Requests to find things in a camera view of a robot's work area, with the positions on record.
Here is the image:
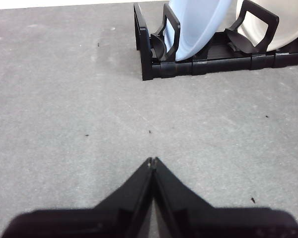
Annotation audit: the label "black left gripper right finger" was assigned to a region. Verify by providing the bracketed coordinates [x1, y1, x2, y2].
[152, 157, 298, 238]

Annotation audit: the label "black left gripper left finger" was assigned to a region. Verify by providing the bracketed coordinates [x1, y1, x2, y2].
[1, 157, 154, 238]

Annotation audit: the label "cream yellow plate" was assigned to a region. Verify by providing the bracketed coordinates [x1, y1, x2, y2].
[234, 0, 298, 53]

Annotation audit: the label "black plate rack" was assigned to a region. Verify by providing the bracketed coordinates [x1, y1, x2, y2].
[133, 0, 298, 81]

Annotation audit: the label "blue plate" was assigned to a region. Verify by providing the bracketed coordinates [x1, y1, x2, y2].
[163, 0, 233, 62]

